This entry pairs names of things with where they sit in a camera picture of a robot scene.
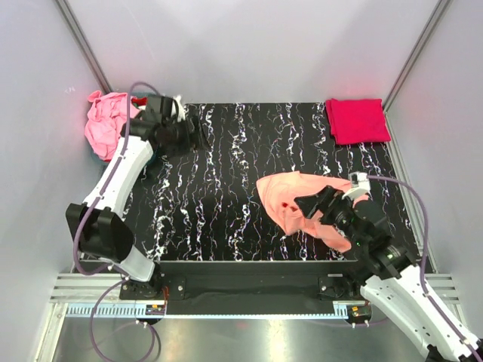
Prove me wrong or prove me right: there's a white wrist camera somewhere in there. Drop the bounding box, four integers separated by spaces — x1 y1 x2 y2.
343 172 371 201
171 94 186 122

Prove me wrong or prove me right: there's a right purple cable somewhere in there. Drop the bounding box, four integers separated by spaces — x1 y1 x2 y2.
365 175 483 355

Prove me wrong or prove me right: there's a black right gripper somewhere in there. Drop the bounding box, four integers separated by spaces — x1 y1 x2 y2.
294 184 368 248

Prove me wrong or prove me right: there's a light pink t-shirt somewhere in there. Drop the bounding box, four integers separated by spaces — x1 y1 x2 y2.
85 90 140 161

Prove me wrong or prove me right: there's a salmon orange t-shirt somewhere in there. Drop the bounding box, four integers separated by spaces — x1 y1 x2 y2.
257 171 351 253

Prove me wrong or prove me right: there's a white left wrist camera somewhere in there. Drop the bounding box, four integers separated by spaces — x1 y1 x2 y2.
171 94 186 122

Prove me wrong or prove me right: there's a red garment in basket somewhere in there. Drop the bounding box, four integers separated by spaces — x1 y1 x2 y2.
131 97 147 108

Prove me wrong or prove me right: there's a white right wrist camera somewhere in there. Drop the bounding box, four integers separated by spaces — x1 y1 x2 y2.
343 172 371 201

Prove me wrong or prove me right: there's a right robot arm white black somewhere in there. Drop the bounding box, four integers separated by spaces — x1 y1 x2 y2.
294 186 482 361

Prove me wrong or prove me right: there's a teal laundry basket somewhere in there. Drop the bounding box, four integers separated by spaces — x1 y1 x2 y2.
90 87 162 167

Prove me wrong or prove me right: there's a left corner aluminium post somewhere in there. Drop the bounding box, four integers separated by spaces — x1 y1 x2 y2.
54 0 112 93

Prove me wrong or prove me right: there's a folded magenta t-shirt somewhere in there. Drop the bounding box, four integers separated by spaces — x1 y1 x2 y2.
325 99 391 146

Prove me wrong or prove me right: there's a corner aluminium post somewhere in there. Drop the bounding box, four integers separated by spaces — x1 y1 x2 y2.
383 0 453 112
54 0 112 93

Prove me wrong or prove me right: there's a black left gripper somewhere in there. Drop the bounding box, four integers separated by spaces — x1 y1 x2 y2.
163 114 211 158

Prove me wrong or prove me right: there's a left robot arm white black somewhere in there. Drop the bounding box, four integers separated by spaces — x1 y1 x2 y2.
66 95 209 299

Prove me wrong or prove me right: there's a right corner aluminium post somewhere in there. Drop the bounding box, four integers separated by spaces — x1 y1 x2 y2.
383 0 453 112

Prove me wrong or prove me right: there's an aluminium frame rail front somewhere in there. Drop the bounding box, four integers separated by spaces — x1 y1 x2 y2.
48 273 463 321

